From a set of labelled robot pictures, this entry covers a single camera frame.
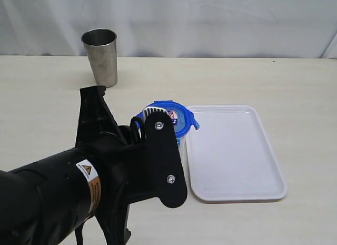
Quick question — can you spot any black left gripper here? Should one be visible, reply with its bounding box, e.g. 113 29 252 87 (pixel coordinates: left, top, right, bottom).
75 85 187 244

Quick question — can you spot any stainless steel cup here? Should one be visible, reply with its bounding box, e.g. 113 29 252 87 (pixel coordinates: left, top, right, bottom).
81 28 117 88

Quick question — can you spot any clear plastic container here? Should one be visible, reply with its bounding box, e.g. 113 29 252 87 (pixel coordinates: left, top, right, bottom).
176 135 187 161

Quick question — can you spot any blue plastic lid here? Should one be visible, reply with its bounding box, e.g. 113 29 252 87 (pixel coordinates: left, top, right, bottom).
137 100 200 138

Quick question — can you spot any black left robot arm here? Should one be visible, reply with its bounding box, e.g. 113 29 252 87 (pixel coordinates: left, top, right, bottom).
1 86 187 244

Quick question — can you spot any white rectangular plastic tray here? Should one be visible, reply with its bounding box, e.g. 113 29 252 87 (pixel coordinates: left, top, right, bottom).
185 105 288 203

